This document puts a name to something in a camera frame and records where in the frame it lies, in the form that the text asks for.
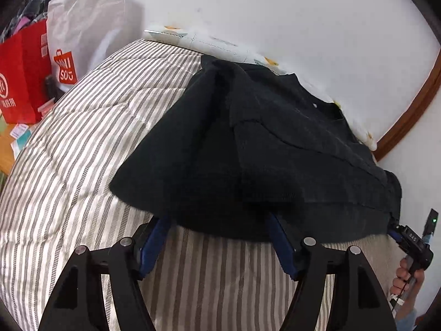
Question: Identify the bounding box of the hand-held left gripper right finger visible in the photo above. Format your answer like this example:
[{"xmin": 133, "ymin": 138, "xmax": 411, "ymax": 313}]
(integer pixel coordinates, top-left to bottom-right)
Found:
[{"xmin": 267, "ymin": 212, "xmax": 397, "ymax": 331}]

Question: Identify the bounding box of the white paper card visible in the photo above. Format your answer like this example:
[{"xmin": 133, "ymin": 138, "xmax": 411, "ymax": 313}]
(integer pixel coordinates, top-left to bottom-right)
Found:
[{"xmin": 10, "ymin": 124, "xmax": 30, "ymax": 139}]

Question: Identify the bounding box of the striped quilt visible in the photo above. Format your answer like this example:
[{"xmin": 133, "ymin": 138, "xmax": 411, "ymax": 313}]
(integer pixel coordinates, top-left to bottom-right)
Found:
[{"xmin": 0, "ymin": 39, "xmax": 404, "ymax": 331}]

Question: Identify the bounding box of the wooden side table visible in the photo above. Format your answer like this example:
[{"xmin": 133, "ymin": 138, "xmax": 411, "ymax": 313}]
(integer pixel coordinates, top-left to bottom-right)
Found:
[{"xmin": 0, "ymin": 110, "xmax": 38, "ymax": 176}]

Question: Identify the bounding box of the black sweatshirt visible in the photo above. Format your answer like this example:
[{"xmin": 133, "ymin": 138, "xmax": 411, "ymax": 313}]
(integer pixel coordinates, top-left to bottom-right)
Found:
[{"xmin": 109, "ymin": 55, "xmax": 403, "ymax": 244}]

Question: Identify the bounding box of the person's right hand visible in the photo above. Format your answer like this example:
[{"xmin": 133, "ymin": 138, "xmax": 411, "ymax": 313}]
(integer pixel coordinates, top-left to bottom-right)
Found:
[{"xmin": 391, "ymin": 257, "xmax": 426, "ymax": 304}]

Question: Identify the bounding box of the red paper bag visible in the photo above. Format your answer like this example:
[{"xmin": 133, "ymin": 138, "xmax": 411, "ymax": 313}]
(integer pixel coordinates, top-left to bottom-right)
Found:
[{"xmin": 0, "ymin": 19, "xmax": 57, "ymax": 125}]

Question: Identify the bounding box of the person's right forearm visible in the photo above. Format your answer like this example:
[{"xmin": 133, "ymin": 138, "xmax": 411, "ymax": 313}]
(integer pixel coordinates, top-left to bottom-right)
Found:
[{"xmin": 393, "ymin": 297, "xmax": 431, "ymax": 331}]

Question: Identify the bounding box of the teal paper card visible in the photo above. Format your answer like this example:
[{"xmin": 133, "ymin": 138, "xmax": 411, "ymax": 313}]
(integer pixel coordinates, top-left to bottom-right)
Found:
[{"xmin": 12, "ymin": 134, "xmax": 35, "ymax": 153}]

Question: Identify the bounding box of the white shopping bag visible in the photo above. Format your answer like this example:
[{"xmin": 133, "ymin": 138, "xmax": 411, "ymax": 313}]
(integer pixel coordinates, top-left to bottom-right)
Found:
[{"xmin": 46, "ymin": 0, "xmax": 145, "ymax": 85}]

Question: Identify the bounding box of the brown wooden frame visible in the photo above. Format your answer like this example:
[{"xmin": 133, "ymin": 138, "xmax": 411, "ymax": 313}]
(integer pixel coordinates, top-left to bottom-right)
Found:
[{"xmin": 374, "ymin": 50, "xmax": 441, "ymax": 162}]

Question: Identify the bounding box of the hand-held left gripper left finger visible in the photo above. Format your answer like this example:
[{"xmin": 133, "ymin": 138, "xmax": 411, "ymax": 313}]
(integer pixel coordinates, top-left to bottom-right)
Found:
[{"xmin": 38, "ymin": 214, "xmax": 173, "ymax": 331}]

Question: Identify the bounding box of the plaid cloth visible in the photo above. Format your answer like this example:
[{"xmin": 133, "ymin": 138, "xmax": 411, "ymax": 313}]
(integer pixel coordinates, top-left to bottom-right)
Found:
[{"xmin": 0, "ymin": 0, "xmax": 56, "ymax": 44}]

